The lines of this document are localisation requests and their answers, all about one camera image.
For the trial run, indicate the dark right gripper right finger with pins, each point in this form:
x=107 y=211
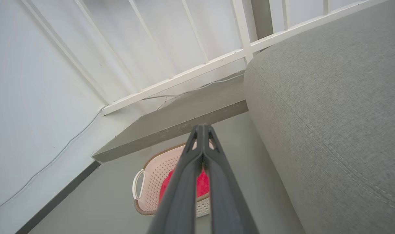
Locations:
x=226 y=208

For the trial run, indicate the white perforated laundry basket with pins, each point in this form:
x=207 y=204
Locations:
x=155 y=182

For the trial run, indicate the grey fabric sofa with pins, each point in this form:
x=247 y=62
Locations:
x=330 y=113

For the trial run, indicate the dark grey pillar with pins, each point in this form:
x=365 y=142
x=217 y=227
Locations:
x=262 y=16

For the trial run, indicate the black baseboard strip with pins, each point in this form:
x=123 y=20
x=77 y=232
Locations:
x=60 y=195

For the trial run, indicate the white railing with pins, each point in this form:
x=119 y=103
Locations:
x=184 y=76

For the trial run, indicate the red garment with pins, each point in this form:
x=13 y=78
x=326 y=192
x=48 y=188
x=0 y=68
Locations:
x=204 y=187

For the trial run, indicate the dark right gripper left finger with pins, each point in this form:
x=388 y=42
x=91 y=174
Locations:
x=181 y=195

